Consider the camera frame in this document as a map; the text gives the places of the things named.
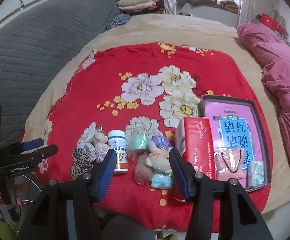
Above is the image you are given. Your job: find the leopard print scrunchie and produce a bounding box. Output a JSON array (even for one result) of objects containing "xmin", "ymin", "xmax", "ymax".
[{"xmin": 70, "ymin": 148, "xmax": 95, "ymax": 180}]

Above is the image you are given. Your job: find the red basin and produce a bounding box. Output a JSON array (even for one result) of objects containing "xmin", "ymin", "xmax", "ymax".
[{"xmin": 256, "ymin": 10, "xmax": 288, "ymax": 36}]

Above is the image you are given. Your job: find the pink quilt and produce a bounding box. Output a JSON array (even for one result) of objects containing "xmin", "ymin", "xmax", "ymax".
[{"xmin": 237, "ymin": 23, "xmax": 290, "ymax": 163}]

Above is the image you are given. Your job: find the green floral tissue pack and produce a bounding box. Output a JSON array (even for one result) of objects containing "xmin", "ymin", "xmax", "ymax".
[{"xmin": 248, "ymin": 161, "xmax": 264, "ymax": 187}]

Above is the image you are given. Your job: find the red and white carton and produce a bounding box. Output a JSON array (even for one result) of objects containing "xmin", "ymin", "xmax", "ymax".
[{"xmin": 173, "ymin": 116, "xmax": 217, "ymax": 203}]

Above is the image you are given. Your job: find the clothes pile on ledge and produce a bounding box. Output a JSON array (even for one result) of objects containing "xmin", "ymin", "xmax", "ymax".
[{"xmin": 176, "ymin": 0, "xmax": 239, "ymax": 14}]

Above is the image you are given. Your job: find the unicorn plush toy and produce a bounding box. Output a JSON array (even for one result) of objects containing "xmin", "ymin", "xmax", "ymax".
[{"xmin": 91, "ymin": 125, "xmax": 111, "ymax": 163}]

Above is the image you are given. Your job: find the white floral scrunchie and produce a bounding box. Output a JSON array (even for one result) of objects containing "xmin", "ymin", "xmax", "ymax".
[{"xmin": 77, "ymin": 122, "xmax": 96, "ymax": 162}]

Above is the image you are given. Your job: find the pink and blue book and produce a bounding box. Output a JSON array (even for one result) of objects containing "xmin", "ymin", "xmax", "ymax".
[{"xmin": 203, "ymin": 100, "xmax": 264, "ymax": 191}]

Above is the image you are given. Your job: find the pink item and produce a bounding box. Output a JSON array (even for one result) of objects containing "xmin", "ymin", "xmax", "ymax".
[{"xmin": 214, "ymin": 147, "xmax": 245, "ymax": 181}]

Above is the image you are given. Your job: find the folded blankets stack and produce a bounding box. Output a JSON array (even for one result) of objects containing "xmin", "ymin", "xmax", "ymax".
[{"xmin": 116, "ymin": 0, "xmax": 165, "ymax": 15}]

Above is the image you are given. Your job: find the dark shallow cardboard box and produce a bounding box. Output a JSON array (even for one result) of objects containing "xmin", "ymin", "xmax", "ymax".
[{"xmin": 201, "ymin": 95, "xmax": 271, "ymax": 192}]

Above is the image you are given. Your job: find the person's hand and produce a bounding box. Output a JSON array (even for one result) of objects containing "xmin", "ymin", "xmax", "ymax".
[{"xmin": 0, "ymin": 188, "xmax": 26, "ymax": 209}]

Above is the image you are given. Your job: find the grey quilted headboard cushion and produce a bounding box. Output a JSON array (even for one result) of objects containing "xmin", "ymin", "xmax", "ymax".
[{"xmin": 0, "ymin": 0, "xmax": 120, "ymax": 146}]

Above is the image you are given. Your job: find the white supplement bottle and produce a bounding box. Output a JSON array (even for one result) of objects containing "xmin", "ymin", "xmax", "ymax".
[{"xmin": 108, "ymin": 130, "xmax": 128, "ymax": 173}]

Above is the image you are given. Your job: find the purple hat bunny plush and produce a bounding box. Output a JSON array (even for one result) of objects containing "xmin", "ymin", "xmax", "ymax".
[{"xmin": 146, "ymin": 135, "xmax": 174, "ymax": 189}]

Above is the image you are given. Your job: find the green sponge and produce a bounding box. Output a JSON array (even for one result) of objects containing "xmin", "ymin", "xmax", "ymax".
[{"xmin": 129, "ymin": 133, "xmax": 148, "ymax": 153}]

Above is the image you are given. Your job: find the beige bed cover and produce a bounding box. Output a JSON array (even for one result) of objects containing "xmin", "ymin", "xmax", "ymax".
[{"xmin": 24, "ymin": 14, "xmax": 290, "ymax": 213}]

